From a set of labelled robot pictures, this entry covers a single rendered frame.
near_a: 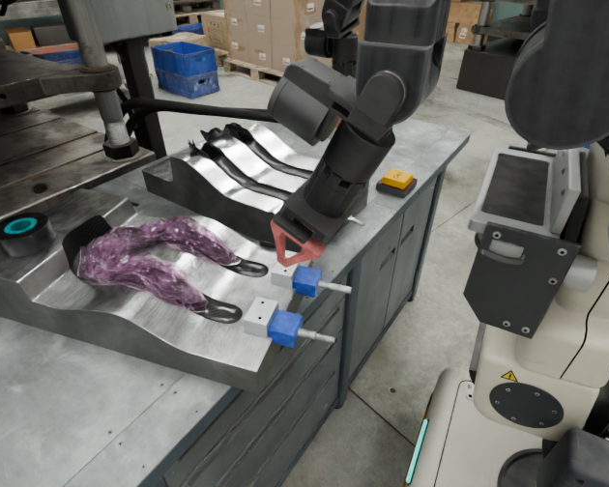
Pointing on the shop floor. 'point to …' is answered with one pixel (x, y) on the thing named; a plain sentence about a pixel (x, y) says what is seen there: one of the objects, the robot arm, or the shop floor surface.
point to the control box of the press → (133, 51)
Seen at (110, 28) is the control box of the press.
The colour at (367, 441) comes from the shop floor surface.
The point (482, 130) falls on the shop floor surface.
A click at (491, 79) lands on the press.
